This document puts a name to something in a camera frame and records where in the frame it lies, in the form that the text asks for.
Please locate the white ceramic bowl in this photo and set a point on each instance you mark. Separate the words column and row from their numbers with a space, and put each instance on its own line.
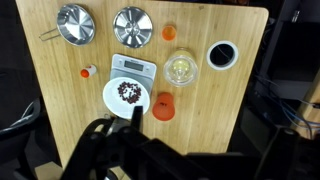
column 113, row 100

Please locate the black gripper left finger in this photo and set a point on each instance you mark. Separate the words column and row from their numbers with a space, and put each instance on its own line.
column 137, row 118

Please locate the heap of red beans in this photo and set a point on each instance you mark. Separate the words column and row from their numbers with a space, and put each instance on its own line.
column 129, row 92

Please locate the small white bottle orange cap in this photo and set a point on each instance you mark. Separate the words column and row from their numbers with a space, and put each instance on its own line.
column 89, row 71

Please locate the black office chair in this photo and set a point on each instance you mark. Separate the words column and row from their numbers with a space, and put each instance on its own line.
column 20, row 128

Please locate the grey digital kitchen scale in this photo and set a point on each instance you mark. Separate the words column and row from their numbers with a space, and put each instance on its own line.
column 133, row 65

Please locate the large orange plastic cup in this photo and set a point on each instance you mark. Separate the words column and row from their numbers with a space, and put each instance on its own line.
column 164, row 108

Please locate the small orange plastic cup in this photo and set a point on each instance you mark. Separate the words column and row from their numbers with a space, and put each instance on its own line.
column 169, row 33

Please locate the clear jar with yellow contents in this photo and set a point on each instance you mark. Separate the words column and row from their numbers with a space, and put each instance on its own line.
column 180, row 68

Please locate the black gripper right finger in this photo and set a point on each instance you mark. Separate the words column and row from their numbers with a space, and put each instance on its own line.
column 256, row 130

